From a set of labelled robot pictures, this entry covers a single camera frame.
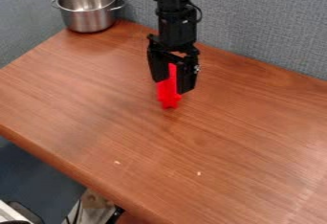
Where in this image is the white object at corner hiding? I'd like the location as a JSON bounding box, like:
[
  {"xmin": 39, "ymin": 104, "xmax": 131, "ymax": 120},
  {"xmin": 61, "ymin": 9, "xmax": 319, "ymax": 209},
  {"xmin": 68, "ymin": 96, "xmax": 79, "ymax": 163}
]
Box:
[{"xmin": 0, "ymin": 200, "xmax": 44, "ymax": 224}]

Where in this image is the stainless steel pot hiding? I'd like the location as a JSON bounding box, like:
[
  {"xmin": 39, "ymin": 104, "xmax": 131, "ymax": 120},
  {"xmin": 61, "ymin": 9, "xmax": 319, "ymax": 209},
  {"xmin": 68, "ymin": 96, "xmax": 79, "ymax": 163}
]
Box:
[{"xmin": 51, "ymin": 0, "xmax": 127, "ymax": 33}]

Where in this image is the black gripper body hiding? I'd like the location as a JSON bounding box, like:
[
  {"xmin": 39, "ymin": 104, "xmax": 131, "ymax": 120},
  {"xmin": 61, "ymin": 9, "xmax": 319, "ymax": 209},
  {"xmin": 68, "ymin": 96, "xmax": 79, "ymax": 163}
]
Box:
[{"xmin": 147, "ymin": 6, "xmax": 200, "ymax": 59}]

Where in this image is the metal table leg frame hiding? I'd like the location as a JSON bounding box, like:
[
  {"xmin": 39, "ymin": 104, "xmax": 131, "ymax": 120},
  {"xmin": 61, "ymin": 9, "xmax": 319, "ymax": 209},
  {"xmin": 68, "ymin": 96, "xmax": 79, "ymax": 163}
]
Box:
[{"xmin": 61, "ymin": 190, "xmax": 124, "ymax": 224}]

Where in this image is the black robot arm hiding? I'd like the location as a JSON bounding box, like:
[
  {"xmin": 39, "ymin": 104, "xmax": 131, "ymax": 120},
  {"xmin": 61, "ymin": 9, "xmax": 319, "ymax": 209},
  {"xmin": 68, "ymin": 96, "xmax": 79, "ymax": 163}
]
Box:
[{"xmin": 147, "ymin": 0, "xmax": 201, "ymax": 95}]

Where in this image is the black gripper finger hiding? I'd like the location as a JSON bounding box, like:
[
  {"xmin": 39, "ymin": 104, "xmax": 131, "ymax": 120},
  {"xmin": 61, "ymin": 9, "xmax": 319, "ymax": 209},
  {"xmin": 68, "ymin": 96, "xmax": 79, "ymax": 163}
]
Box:
[
  {"xmin": 176, "ymin": 54, "xmax": 200, "ymax": 95},
  {"xmin": 147, "ymin": 45, "xmax": 169, "ymax": 82}
]

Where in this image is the red rectangular block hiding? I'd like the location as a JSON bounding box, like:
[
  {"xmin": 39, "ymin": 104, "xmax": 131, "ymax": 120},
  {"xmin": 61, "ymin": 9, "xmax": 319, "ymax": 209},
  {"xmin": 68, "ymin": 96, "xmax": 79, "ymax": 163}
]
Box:
[{"xmin": 156, "ymin": 64, "xmax": 181, "ymax": 109}]

